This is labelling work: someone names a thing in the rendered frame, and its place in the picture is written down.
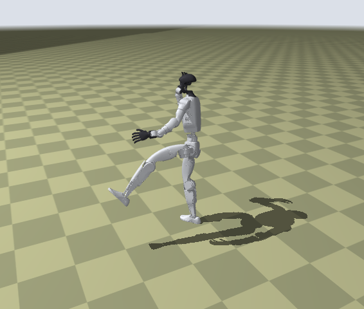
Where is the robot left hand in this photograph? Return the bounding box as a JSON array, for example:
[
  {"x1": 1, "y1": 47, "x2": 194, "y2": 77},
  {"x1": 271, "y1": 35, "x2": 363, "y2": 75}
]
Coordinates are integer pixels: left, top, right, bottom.
[{"x1": 132, "y1": 129, "x2": 156, "y2": 143}]

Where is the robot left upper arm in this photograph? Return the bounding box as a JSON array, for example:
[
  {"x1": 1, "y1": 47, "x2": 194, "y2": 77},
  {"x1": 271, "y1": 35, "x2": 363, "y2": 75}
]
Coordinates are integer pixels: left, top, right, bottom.
[{"x1": 174, "y1": 98, "x2": 191, "y2": 128}]

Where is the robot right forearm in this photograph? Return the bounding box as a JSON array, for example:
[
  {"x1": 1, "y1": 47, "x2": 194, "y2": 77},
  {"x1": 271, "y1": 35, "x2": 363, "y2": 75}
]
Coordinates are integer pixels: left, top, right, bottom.
[{"x1": 175, "y1": 87, "x2": 183, "y2": 105}]

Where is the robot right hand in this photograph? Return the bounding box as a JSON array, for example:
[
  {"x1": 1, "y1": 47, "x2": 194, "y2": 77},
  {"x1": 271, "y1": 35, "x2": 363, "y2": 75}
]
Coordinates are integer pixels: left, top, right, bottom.
[{"x1": 178, "y1": 72, "x2": 188, "y2": 94}]

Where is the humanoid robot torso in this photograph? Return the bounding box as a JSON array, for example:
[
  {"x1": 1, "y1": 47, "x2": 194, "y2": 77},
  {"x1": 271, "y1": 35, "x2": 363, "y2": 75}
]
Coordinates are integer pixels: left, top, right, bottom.
[{"x1": 182, "y1": 95, "x2": 201, "y2": 156}]

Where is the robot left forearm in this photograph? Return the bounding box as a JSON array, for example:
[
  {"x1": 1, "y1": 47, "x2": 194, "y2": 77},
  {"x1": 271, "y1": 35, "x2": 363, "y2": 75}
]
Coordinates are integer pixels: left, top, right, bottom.
[{"x1": 150, "y1": 118, "x2": 177, "y2": 138}]

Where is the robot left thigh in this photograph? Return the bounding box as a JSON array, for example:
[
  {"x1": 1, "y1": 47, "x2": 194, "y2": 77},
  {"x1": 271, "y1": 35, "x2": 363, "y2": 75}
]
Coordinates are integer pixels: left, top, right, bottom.
[{"x1": 143, "y1": 144, "x2": 193, "y2": 170}]

